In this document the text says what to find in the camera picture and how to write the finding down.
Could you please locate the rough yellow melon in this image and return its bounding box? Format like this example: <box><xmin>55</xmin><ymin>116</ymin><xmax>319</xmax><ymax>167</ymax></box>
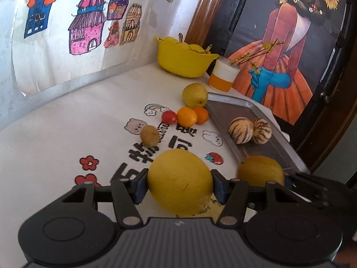
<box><xmin>237</xmin><ymin>156</ymin><xmax>285</xmax><ymax>187</ymax></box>

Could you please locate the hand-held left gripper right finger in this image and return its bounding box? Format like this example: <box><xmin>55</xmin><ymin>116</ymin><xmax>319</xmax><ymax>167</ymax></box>
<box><xmin>211</xmin><ymin>169</ymin><xmax>296</xmax><ymax>227</ymax></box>

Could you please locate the yellow pear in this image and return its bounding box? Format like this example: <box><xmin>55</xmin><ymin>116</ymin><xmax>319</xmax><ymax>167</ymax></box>
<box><xmin>174</xmin><ymin>33</ymin><xmax>193</xmax><ymax>51</ymax></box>
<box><xmin>190</xmin><ymin>43</ymin><xmax>213</xmax><ymax>56</ymax></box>

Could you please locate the white and orange cup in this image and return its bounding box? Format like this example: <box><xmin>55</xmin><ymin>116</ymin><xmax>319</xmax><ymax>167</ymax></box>
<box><xmin>208</xmin><ymin>56</ymin><xmax>240</xmax><ymax>93</ymax></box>

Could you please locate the pale striped pepino melon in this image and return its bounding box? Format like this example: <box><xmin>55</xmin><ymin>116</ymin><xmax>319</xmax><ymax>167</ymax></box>
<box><xmin>228</xmin><ymin>117</ymin><xmax>254</xmax><ymax>145</ymax></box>

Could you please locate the yellow plastic bowl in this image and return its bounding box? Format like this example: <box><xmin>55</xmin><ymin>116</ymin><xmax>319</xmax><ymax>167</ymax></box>
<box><xmin>155</xmin><ymin>36</ymin><xmax>220</xmax><ymax>79</ymax></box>

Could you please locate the red cherry tomato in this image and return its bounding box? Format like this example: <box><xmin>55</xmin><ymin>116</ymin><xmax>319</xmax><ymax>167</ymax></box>
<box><xmin>162</xmin><ymin>111</ymin><xmax>178</xmax><ymax>125</ymax></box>

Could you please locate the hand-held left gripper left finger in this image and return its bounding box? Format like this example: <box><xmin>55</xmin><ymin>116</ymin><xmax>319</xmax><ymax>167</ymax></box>
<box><xmin>60</xmin><ymin>170</ymin><xmax>149</xmax><ymax>227</ymax></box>

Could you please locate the white printed tablecloth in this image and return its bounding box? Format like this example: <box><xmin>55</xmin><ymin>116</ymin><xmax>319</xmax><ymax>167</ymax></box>
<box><xmin>0</xmin><ymin>61</ymin><xmax>311</xmax><ymax>229</ymax></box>

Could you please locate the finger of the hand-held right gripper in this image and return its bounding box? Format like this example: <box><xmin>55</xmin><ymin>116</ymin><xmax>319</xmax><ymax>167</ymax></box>
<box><xmin>284</xmin><ymin>172</ymin><xmax>331</xmax><ymax>203</ymax></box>

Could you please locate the large orange kumquat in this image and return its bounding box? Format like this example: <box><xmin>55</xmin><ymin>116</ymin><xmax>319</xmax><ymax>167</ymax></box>
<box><xmin>177</xmin><ymin>107</ymin><xmax>198</xmax><ymax>127</ymax></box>

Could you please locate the metal tray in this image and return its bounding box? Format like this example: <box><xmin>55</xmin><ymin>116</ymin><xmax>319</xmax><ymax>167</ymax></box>
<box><xmin>206</xmin><ymin>93</ymin><xmax>311</xmax><ymax>174</ymax></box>

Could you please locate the brown kiwi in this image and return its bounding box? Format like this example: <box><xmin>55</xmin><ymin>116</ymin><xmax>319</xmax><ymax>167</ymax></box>
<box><xmin>140</xmin><ymin>125</ymin><xmax>160</xmax><ymax>146</ymax></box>

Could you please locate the wooden door frame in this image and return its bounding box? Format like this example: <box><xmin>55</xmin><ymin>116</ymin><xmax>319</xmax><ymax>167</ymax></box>
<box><xmin>184</xmin><ymin>0</ymin><xmax>232</xmax><ymax>57</ymax></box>

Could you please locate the purple striped pepino melon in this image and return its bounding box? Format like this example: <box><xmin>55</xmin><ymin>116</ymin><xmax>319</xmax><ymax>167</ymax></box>
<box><xmin>251</xmin><ymin>118</ymin><xmax>272</xmax><ymax>145</ymax></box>

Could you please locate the wall poster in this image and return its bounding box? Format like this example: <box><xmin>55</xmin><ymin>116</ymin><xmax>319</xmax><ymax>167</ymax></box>
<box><xmin>223</xmin><ymin>0</ymin><xmax>352</xmax><ymax>126</ymax></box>

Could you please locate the small orange kumquat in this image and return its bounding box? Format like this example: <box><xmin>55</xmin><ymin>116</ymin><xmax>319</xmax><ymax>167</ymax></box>
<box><xmin>194</xmin><ymin>107</ymin><xmax>210</xmax><ymax>125</ymax></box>

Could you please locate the metal edge strip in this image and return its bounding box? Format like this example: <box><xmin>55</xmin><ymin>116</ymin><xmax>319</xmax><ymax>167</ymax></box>
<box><xmin>26</xmin><ymin>61</ymin><xmax>158</xmax><ymax>97</ymax></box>

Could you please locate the paper with house drawings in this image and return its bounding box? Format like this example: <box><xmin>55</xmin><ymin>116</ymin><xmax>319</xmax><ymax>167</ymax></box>
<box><xmin>11</xmin><ymin>0</ymin><xmax>196</xmax><ymax>98</ymax></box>

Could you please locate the smooth yellow melon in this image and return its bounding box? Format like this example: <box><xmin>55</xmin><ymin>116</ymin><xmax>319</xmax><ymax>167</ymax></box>
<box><xmin>147</xmin><ymin>149</ymin><xmax>214</xmax><ymax>216</ymax></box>

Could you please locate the green-yellow pear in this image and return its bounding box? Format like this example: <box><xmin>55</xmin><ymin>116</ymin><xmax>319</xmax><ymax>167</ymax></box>
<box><xmin>182</xmin><ymin>83</ymin><xmax>208</xmax><ymax>109</ymax></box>

